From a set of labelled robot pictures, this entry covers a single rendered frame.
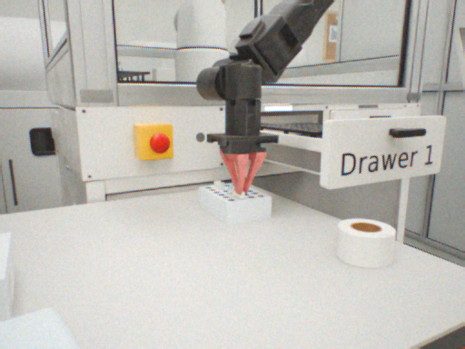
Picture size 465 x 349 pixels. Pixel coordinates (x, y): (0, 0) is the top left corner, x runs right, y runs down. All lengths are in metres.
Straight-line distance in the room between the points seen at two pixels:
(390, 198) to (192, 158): 0.73
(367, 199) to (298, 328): 0.91
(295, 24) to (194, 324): 0.46
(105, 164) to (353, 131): 0.48
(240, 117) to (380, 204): 0.81
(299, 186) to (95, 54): 0.60
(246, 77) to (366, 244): 0.29
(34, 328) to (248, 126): 0.39
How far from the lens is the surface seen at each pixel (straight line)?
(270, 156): 0.75
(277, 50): 0.61
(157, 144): 0.73
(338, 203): 1.15
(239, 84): 0.57
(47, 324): 0.32
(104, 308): 0.41
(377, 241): 0.48
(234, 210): 0.60
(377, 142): 0.67
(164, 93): 0.81
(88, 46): 0.78
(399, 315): 0.41
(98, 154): 0.78
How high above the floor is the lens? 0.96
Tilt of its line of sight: 12 degrees down
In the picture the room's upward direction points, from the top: straight up
